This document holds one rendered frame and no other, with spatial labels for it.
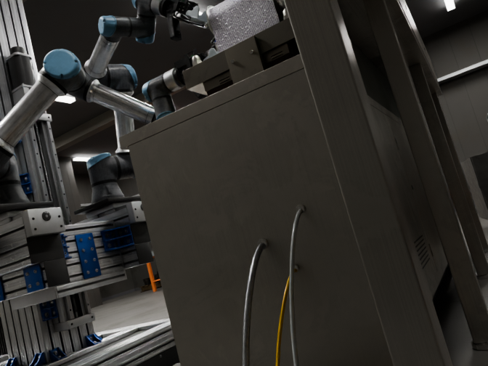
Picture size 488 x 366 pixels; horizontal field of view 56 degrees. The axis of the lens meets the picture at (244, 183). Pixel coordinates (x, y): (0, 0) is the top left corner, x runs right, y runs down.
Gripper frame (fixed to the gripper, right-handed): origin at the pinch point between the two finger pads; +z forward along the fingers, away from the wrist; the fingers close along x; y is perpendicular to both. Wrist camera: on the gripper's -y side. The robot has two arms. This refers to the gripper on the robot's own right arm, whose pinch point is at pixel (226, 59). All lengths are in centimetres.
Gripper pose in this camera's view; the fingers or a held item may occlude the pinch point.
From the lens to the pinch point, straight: 161.2
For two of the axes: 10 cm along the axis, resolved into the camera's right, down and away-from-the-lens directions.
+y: -2.6, -9.6, 1.3
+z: 8.5, -2.9, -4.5
